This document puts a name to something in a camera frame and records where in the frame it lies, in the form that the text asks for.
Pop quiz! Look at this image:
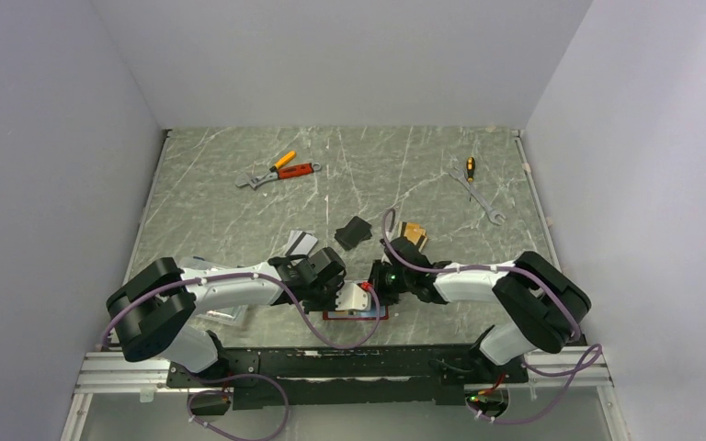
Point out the aluminium frame rail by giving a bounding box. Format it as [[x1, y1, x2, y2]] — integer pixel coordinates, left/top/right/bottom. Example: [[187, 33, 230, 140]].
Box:
[[60, 346, 632, 440]]

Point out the red leather card holder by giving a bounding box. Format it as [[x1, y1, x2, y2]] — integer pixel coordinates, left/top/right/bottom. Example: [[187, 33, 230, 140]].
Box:
[[323, 306, 389, 321]]

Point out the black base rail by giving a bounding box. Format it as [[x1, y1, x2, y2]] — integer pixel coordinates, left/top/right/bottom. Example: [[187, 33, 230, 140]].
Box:
[[166, 345, 529, 410]]

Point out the silver credit card stack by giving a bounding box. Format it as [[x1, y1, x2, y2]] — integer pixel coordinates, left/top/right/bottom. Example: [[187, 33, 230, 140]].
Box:
[[284, 230, 318, 256]]

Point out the orange black screwdriver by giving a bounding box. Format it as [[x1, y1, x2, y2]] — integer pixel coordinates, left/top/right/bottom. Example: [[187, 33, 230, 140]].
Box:
[[465, 156, 476, 184]]

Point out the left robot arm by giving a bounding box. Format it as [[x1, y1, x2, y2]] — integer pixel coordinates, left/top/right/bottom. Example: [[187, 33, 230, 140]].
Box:
[[105, 247, 347, 386]]

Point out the red handled adjustable wrench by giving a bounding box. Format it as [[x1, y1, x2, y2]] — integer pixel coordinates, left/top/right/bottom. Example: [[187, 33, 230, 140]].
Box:
[[234, 163, 323, 190]]

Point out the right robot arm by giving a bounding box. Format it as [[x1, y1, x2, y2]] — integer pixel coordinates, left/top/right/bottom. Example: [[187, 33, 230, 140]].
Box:
[[368, 237, 592, 381]]

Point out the clear plastic screw box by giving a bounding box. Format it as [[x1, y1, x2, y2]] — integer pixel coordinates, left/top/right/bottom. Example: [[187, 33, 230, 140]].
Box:
[[178, 256, 248, 326]]

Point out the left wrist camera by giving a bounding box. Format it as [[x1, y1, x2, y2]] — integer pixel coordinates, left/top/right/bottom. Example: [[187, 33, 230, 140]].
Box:
[[334, 282, 372, 311]]

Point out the silver open end wrench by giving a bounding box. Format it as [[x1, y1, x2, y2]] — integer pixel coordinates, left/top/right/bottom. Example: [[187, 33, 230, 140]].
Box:
[[447, 169, 507, 226]]

